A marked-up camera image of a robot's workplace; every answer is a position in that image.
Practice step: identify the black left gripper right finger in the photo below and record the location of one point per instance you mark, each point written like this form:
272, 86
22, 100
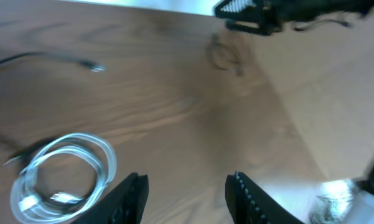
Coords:
250, 204

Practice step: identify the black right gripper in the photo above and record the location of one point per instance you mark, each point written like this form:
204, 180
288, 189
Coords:
269, 22

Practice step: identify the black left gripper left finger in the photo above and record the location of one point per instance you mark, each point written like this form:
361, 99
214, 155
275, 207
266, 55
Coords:
125, 204

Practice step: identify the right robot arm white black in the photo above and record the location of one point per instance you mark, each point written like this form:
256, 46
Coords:
306, 14

